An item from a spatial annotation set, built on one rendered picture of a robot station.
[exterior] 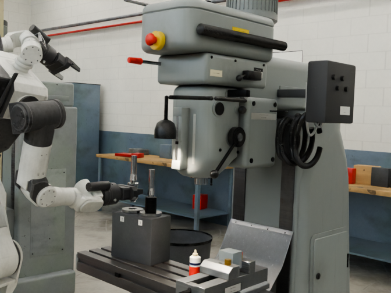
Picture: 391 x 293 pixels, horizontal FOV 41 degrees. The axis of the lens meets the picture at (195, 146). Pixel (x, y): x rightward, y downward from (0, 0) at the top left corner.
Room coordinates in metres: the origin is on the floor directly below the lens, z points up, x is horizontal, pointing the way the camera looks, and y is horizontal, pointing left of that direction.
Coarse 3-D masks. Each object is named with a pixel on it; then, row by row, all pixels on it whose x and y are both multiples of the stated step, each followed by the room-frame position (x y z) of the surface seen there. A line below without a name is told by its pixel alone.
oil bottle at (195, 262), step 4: (196, 252) 1.88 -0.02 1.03; (192, 256) 1.87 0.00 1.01; (196, 256) 1.87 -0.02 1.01; (192, 260) 1.87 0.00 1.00; (196, 260) 1.86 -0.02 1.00; (200, 260) 1.88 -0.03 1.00; (192, 264) 1.86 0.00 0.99; (196, 264) 1.86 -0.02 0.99; (200, 264) 1.88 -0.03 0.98; (192, 268) 1.86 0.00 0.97; (196, 268) 1.86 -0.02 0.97; (192, 272) 1.86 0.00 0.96; (196, 272) 1.86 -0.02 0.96
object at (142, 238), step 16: (128, 208) 2.17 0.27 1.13; (112, 224) 2.15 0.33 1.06; (128, 224) 2.09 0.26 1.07; (144, 224) 2.04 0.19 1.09; (160, 224) 2.06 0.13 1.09; (112, 240) 2.15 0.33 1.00; (128, 240) 2.09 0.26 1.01; (144, 240) 2.04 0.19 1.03; (160, 240) 2.06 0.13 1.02; (128, 256) 2.09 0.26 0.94; (144, 256) 2.04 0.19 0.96; (160, 256) 2.07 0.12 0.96
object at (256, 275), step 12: (252, 264) 1.75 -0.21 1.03; (192, 276) 1.69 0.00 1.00; (204, 276) 1.69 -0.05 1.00; (240, 276) 1.71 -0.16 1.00; (252, 276) 1.76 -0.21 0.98; (264, 276) 1.81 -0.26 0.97; (180, 288) 1.63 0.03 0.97; (192, 288) 1.60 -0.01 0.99; (204, 288) 1.57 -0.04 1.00; (216, 288) 1.61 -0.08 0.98; (228, 288) 1.66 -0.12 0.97; (240, 288) 1.71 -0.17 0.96; (252, 288) 1.75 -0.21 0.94; (264, 288) 1.79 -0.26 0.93
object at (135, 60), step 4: (128, 60) 1.74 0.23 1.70; (132, 60) 1.74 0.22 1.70; (136, 60) 1.75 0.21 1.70; (140, 60) 1.76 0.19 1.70; (144, 60) 1.79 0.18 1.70; (148, 60) 1.80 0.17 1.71; (136, 64) 1.77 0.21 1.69; (140, 64) 1.77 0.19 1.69; (152, 64) 1.81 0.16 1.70; (156, 64) 1.82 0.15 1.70; (160, 64) 1.84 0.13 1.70
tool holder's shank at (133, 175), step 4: (132, 156) 2.15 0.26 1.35; (136, 156) 2.16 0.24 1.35; (132, 160) 2.15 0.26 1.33; (136, 160) 2.16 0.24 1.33; (132, 164) 2.15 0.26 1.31; (136, 164) 2.16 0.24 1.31; (132, 168) 2.15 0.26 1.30; (136, 168) 2.16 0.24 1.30; (132, 172) 2.15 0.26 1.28; (136, 172) 2.16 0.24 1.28; (132, 176) 2.15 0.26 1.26; (136, 176) 2.16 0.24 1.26; (132, 180) 2.15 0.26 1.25
